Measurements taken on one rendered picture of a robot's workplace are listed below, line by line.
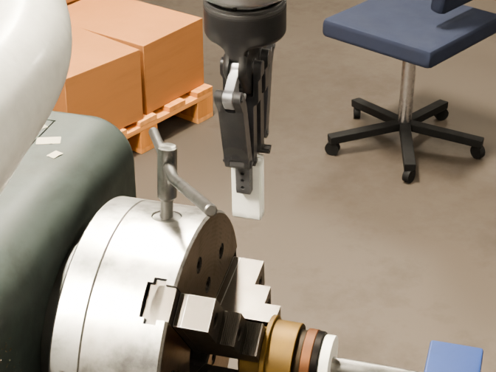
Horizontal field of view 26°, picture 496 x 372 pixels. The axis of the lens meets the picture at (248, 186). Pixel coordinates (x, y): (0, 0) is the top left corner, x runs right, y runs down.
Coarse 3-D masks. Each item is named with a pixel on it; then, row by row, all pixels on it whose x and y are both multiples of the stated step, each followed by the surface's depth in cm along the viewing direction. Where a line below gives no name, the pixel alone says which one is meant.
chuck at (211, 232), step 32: (128, 224) 120; (160, 224) 120; (192, 224) 120; (224, 224) 130; (128, 256) 116; (160, 256) 116; (192, 256) 118; (224, 256) 132; (96, 288) 115; (128, 288) 114; (192, 288) 119; (96, 320) 113; (128, 320) 113; (160, 320) 112; (96, 352) 113; (128, 352) 112; (160, 352) 112; (192, 352) 131
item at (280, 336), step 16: (272, 320) 123; (288, 320) 125; (272, 336) 121; (288, 336) 121; (304, 336) 122; (320, 336) 122; (272, 352) 121; (288, 352) 120; (304, 352) 120; (240, 368) 123; (256, 368) 122; (272, 368) 120; (288, 368) 120; (304, 368) 120
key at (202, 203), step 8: (152, 128) 127; (152, 136) 126; (160, 136) 125; (168, 168) 116; (168, 176) 115; (176, 176) 113; (176, 184) 110; (184, 184) 108; (184, 192) 106; (192, 192) 103; (192, 200) 102; (200, 200) 99; (208, 200) 98; (200, 208) 98; (208, 208) 96; (216, 208) 96
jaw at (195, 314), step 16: (160, 288) 114; (160, 304) 113; (176, 304) 115; (192, 304) 114; (208, 304) 114; (176, 320) 114; (192, 320) 114; (208, 320) 113; (224, 320) 118; (240, 320) 118; (192, 336) 116; (208, 336) 114; (224, 336) 117; (240, 336) 119; (256, 336) 119; (208, 352) 122; (224, 352) 120; (240, 352) 119; (256, 352) 119
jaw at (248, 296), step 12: (240, 264) 135; (252, 264) 134; (228, 276) 133; (240, 276) 133; (252, 276) 133; (228, 288) 131; (240, 288) 131; (252, 288) 131; (264, 288) 131; (228, 300) 129; (240, 300) 129; (252, 300) 129; (264, 300) 129; (240, 312) 128; (252, 312) 128; (264, 312) 128; (276, 312) 128; (264, 324) 127
